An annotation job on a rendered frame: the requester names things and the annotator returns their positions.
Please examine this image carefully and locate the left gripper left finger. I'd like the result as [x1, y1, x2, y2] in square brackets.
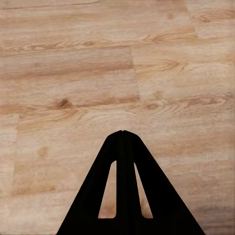
[56, 130, 130, 235]

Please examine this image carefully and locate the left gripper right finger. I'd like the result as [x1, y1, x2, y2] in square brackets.
[123, 130, 205, 235]

